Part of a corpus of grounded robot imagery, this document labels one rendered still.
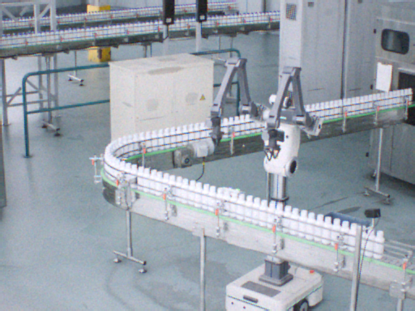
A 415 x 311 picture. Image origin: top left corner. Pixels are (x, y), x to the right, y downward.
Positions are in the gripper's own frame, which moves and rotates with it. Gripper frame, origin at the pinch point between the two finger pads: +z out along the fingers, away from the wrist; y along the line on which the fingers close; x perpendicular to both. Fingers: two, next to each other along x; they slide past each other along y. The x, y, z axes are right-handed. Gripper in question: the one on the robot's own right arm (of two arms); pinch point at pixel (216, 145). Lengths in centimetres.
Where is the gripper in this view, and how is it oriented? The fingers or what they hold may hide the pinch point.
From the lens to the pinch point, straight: 553.9
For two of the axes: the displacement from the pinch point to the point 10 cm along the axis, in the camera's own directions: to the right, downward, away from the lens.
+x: 7.9, 2.0, -5.8
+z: -0.2, 9.6, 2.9
